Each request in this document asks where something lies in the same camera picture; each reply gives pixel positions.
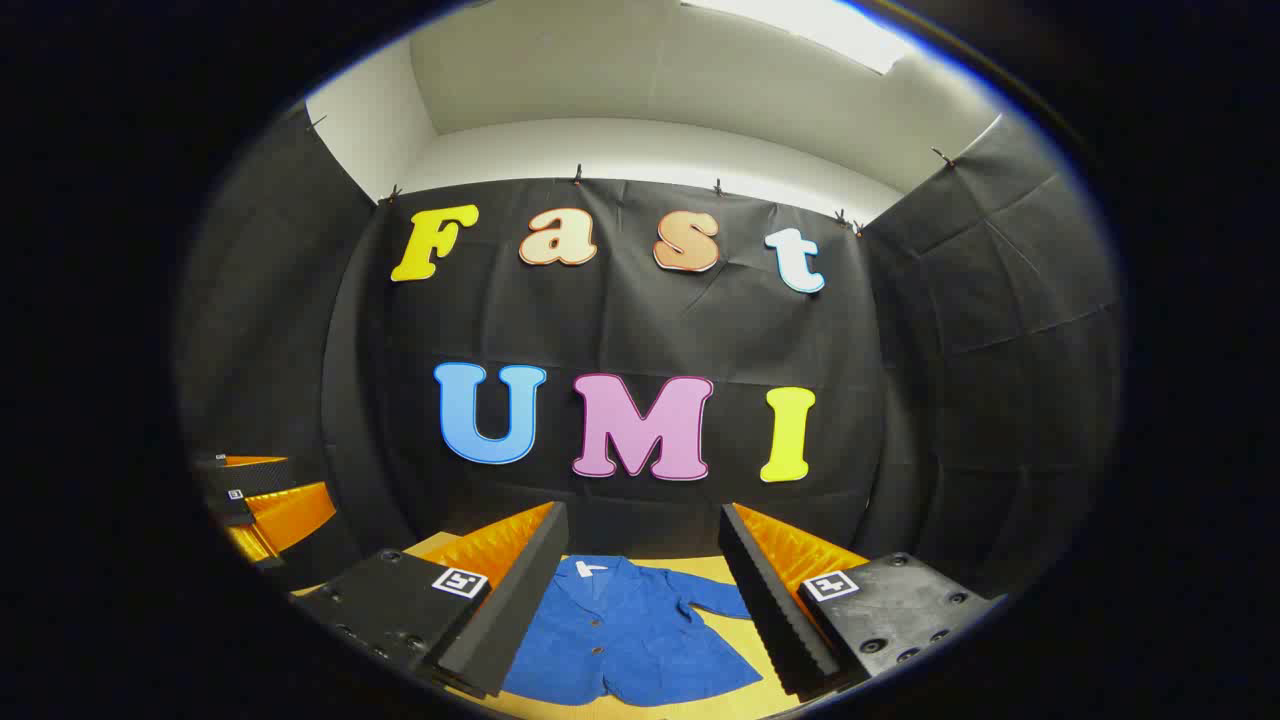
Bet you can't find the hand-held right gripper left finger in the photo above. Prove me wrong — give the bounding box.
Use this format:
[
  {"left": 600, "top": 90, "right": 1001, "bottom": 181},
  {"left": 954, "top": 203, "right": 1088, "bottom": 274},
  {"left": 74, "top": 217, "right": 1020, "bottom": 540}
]
[{"left": 290, "top": 502, "right": 569, "bottom": 699}]

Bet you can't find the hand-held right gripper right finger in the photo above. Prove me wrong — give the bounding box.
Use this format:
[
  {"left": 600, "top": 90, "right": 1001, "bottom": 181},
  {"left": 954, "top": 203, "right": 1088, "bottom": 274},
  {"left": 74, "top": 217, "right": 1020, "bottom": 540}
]
[{"left": 718, "top": 503, "right": 1006, "bottom": 701}]

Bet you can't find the blue corduroy jacket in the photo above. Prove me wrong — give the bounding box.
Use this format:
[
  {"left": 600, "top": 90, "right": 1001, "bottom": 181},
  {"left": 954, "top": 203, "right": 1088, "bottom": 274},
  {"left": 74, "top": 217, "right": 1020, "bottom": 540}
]
[{"left": 500, "top": 555, "right": 766, "bottom": 708}]

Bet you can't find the black backdrop cloth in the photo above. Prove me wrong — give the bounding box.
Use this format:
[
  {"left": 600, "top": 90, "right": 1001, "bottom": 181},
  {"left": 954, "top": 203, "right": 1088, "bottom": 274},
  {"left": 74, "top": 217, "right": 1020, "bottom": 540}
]
[{"left": 175, "top": 100, "right": 1126, "bottom": 601}]

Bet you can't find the row of black cloth clips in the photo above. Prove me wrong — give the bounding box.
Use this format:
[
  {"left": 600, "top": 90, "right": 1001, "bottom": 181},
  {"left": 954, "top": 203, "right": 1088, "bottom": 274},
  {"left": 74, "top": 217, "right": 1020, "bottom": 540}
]
[{"left": 305, "top": 115, "right": 956, "bottom": 238}]

